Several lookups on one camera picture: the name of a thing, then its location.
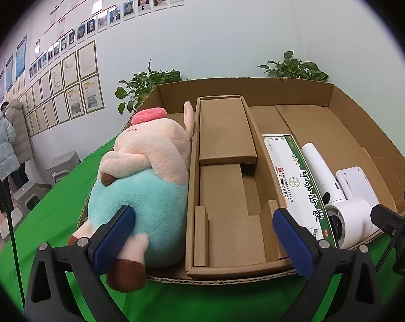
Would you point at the green and white medicine box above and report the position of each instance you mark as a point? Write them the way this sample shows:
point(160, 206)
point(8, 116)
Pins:
point(296, 174)

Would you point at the green tablecloth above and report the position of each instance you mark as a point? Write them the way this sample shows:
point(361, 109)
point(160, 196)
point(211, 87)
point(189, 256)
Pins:
point(55, 228)

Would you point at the grey plastic stool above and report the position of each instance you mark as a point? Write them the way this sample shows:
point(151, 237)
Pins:
point(29, 198)
point(63, 166)
point(4, 228)

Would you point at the white hair dryer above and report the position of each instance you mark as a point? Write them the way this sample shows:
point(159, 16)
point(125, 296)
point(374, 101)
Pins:
point(353, 218)

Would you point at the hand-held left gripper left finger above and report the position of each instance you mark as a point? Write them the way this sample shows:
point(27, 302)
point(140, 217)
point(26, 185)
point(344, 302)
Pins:
point(117, 238)

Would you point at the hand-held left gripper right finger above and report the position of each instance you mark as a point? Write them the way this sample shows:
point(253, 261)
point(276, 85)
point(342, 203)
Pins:
point(294, 241)

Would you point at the wall of framed certificates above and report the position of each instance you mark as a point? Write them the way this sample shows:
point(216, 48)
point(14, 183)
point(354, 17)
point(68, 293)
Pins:
point(88, 90)

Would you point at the blue wall poster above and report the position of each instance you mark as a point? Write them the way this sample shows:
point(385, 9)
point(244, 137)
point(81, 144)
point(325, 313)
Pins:
point(9, 72)
point(21, 55)

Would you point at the large cardboard box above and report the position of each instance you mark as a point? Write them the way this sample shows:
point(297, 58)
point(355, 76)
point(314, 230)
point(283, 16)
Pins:
point(323, 120)

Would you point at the pink pig plush toy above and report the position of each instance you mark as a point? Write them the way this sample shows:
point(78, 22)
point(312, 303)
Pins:
point(148, 191)

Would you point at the narrow brown cardboard box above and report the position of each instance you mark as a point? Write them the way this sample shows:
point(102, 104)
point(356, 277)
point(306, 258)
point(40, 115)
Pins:
point(222, 208)

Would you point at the green potted plant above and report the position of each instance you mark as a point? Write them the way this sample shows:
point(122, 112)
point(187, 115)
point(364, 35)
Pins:
point(296, 68)
point(142, 84)

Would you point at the row of wall portrait photos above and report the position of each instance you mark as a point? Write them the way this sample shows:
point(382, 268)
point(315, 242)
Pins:
point(128, 8)

